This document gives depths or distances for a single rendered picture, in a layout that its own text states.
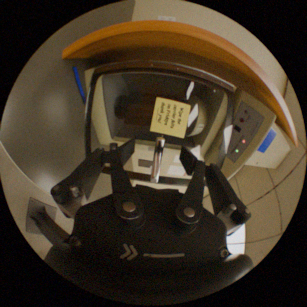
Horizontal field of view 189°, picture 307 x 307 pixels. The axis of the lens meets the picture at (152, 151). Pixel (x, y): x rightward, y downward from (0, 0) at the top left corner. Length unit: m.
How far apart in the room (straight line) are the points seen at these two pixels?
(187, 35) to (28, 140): 0.35
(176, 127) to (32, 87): 0.34
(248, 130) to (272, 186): 1.25
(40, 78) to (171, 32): 0.27
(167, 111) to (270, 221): 1.59
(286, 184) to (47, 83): 1.73
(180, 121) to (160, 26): 0.20
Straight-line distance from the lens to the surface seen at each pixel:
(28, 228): 1.53
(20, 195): 1.33
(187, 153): 0.16
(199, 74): 0.26
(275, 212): 1.54
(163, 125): 0.20
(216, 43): 0.22
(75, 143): 0.34
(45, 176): 0.29
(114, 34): 0.22
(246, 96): 0.33
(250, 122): 0.33
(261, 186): 1.58
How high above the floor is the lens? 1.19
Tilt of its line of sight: 1 degrees down
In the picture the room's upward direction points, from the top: 98 degrees clockwise
